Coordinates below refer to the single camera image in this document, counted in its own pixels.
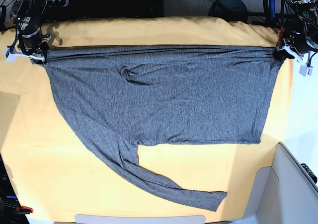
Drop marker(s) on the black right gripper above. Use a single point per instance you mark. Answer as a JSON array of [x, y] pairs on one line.
[[29, 45]]

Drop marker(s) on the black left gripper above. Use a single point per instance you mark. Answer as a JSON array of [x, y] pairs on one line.
[[304, 42]]

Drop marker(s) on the grey long-sleeve T-shirt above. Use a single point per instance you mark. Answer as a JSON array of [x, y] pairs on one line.
[[116, 99]]

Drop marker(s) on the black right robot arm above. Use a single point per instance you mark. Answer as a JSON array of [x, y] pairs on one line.
[[27, 15]]

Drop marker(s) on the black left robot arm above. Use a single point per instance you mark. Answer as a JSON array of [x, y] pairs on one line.
[[299, 29]]

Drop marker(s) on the red clamp at table edge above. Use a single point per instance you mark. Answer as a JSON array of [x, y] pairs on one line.
[[281, 36]]

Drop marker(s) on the white power strip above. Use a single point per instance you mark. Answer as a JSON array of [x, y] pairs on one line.
[[57, 3]]

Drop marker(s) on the black round chair base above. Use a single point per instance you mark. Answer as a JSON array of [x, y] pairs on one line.
[[229, 10]]

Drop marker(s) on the yellow table cloth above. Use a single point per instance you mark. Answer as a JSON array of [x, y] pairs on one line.
[[53, 173]]

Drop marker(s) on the red black clamp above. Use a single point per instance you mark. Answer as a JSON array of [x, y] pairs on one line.
[[23, 210]]

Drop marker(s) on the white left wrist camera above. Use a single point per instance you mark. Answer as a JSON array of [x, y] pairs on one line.
[[305, 66]]

